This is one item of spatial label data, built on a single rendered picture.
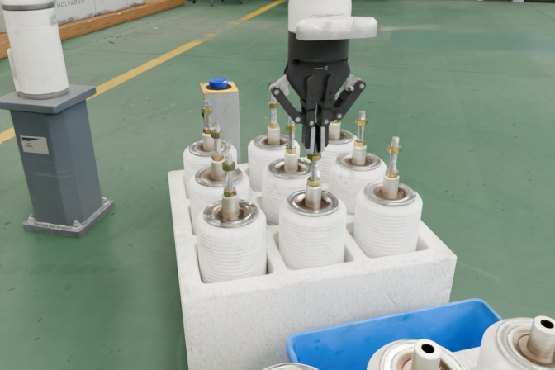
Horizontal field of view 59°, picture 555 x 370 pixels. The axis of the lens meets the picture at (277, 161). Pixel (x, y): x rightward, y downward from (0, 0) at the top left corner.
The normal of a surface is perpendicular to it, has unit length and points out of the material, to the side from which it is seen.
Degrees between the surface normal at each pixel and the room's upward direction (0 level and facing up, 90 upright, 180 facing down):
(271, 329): 90
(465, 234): 0
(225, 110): 90
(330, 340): 88
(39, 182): 90
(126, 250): 0
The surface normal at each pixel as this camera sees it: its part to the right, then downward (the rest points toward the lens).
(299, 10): -0.72, 0.26
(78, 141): 0.97, 0.10
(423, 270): 0.25, 0.40
